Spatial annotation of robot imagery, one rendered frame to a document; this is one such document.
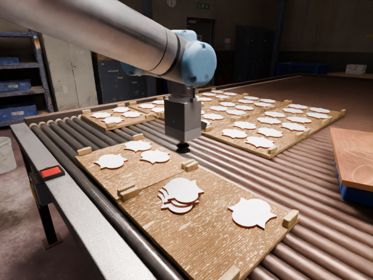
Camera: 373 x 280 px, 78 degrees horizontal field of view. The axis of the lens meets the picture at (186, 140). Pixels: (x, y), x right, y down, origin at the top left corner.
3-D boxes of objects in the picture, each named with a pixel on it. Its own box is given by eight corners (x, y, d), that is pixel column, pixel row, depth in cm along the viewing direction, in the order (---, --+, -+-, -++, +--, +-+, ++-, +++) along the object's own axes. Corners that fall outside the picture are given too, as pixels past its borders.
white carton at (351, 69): (361, 75, 555) (363, 65, 547) (343, 73, 583) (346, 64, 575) (365, 74, 572) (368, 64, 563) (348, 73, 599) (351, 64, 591)
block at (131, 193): (122, 203, 71) (121, 195, 70) (120, 200, 72) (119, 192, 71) (139, 195, 75) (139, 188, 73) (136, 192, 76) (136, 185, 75)
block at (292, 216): (287, 229, 61) (290, 221, 59) (281, 225, 62) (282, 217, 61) (298, 219, 64) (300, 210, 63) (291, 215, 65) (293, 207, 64)
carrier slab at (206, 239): (217, 308, 44) (217, 303, 43) (117, 205, 72) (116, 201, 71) (298, 221, 65) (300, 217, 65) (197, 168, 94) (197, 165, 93)
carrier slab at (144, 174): (116, 204, 73) (116, 199, 72) (75, 159, 101) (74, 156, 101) (197, 168, 94) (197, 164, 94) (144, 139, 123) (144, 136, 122)
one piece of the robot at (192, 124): (216, 84, 63) (213, 140, 69) (192, 80, 69) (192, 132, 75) (184, 89, 55) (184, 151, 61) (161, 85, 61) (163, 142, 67)
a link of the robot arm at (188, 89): (182, 75, 65) (204, 78, 59) (182, 91, 67) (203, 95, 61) (161, 78, 60) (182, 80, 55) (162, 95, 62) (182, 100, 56)
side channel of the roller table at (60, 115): (29, 133, 151) (25, 119, 147) (27, 130, 155) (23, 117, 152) (299, 79, 403) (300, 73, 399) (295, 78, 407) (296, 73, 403)
